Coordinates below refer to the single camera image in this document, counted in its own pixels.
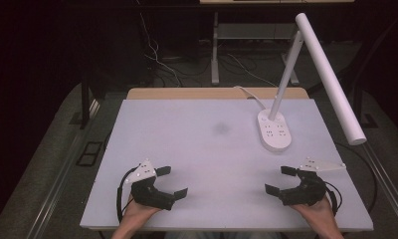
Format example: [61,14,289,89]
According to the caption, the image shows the black stand leg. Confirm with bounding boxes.
[351,79,380,129]
[80,75,92,130]

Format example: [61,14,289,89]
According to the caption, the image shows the black floor frame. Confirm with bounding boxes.
[75,140,104,167]

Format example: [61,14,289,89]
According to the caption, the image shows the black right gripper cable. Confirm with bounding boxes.
[323,180,343,217]

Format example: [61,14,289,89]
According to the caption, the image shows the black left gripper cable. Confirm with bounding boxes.
[115,166,139,224]

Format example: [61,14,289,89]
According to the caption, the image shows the white desk lamp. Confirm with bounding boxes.
[256,12,368,153]

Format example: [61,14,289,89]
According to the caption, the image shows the white table cover board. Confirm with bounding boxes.
[80,98,375,232]

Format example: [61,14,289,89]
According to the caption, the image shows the person's right hand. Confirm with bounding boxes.
[291,195,338,231]

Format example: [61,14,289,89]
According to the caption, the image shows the white lamp cable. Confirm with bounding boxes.
[232,85,267,112]

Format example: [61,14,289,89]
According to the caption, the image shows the long black cable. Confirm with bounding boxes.
[333,141,378,215]

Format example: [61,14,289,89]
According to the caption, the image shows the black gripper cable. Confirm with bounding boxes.
[323,180,343,217]
[115,166,139,224]

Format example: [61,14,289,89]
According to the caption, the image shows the grey metal stand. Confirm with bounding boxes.
[211,11,301,87]

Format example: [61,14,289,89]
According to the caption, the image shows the person's left hand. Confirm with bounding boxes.
[118,194,162,231]

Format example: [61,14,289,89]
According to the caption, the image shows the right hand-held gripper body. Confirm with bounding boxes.
[279,157,347,207]

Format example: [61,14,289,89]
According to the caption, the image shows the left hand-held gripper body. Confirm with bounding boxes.
[123,158,177,212]

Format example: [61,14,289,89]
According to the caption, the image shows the white floor cable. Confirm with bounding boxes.
[133,0,184,88]

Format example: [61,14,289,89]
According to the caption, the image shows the metal floor rail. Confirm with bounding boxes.
[361,141,398,230]
[25,99,102,239]

